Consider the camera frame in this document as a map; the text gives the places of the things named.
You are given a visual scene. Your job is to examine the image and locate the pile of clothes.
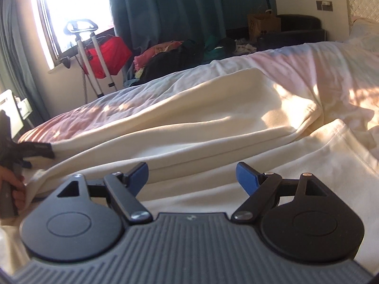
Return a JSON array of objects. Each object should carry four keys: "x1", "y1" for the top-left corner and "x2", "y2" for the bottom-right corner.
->
[{"x1": 125, "y1": 36, "x2": 257, "y2": 87}]

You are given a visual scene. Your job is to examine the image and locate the teal curtain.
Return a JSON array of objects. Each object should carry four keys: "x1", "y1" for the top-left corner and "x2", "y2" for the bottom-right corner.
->
[{"x1": 109, "y1": 0, "x2": 276, "y2": 54}]

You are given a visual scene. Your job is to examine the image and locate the dark armchair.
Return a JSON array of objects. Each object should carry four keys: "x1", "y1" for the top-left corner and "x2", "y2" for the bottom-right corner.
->
[{"x1": 256, "y1": 14, "x2": 327, "y2": 51}]

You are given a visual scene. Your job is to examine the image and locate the window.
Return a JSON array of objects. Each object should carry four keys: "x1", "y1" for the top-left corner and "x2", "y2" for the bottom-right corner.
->
[{"x1": 32, "y1": 0, "x2": 114, "y2": 70}]

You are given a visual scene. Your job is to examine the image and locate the brown paper bag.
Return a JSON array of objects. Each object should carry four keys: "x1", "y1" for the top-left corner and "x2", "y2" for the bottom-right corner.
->
[{"x1": 247, "y1": 10, "x2": 281, "y2": 41}]

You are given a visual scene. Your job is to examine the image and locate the white sweatpants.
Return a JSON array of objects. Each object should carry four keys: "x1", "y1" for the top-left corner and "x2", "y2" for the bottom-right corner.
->
[{"x1": 0, "y1": 67, "x2": 379, "y2": 276}]

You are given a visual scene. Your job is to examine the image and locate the white metal stand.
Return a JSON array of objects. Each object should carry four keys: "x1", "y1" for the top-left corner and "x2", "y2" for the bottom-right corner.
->
[{"x1": 63, "y1": 19, "x2": 118, "y2": 98}]

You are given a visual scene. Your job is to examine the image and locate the red bag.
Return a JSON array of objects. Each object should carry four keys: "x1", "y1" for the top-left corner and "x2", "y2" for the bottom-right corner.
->
[{"x1": 85, "y1": 35, "x2": 132, "y2": 79}]

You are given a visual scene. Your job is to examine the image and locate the left hand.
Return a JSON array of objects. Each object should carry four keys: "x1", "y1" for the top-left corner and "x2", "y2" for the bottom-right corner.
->
[{"x1": 0, "y1": 166, "x2": 26, "y2": 211}]

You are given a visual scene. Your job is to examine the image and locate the black chair white seat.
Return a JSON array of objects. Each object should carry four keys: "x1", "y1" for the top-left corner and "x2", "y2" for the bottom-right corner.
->
[{"x1": 1, "y1": 89, "x2": 34, "y2": 138}]

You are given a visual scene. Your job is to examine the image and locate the wall switch plate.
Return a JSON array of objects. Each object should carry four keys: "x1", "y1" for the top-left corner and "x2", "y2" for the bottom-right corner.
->
[{"x1": 316, "y1": 1, "x2": 333, "y2": 12}]

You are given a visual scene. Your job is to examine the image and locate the pastel bed duvet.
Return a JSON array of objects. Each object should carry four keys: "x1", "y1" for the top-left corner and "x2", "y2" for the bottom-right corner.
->
[{"x1": 21, "y1": 19, "x2": 378, "y2": 166}]

